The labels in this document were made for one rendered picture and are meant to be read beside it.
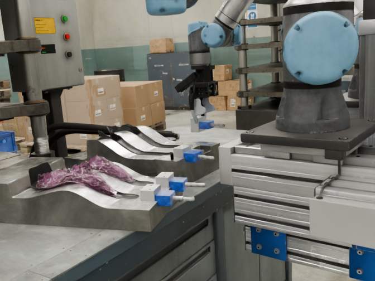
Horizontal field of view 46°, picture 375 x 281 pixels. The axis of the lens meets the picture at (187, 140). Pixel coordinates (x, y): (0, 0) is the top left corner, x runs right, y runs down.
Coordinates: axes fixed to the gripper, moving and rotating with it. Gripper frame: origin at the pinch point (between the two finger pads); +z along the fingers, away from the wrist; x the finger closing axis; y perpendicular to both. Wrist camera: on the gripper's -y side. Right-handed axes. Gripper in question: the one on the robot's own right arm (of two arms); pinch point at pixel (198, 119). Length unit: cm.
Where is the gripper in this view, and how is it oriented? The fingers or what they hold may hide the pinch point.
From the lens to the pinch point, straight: 165.9
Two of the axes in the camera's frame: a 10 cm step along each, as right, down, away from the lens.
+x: 5.5, -2.1, 8.1
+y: 8.3, 0.6, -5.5
